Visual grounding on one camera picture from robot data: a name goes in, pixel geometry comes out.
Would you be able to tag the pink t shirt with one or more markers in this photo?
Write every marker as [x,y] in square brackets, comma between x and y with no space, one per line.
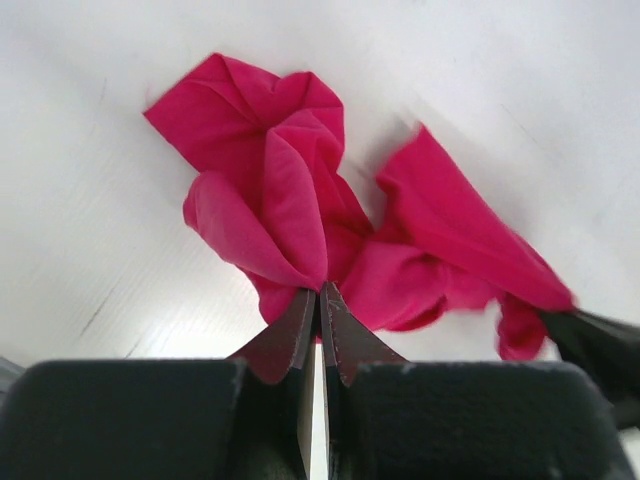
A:
[269,199]

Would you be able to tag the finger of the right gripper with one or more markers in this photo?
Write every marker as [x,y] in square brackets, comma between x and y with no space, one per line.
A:
[608,351]

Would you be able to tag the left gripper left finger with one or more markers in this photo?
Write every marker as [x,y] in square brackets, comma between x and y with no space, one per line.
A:
[284,344]

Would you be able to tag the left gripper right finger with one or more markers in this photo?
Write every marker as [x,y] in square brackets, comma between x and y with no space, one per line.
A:
[347,343]

